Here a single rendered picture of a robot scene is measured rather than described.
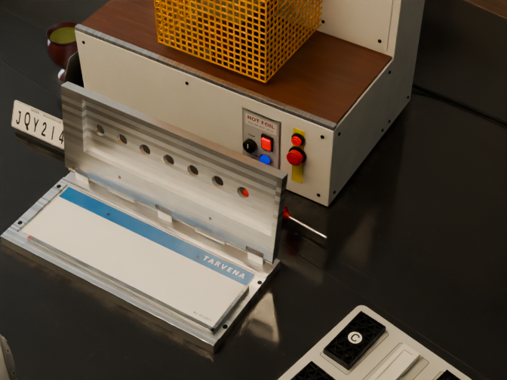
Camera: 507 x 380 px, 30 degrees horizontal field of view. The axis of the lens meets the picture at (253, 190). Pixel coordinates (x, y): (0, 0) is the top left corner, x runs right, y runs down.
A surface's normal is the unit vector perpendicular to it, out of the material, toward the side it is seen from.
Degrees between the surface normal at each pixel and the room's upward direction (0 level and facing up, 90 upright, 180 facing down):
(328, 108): 0
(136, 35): 0
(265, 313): 0
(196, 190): 81
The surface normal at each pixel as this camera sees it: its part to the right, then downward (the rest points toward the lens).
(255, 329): 0.00, -0.70
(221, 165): -0.51, 0.49
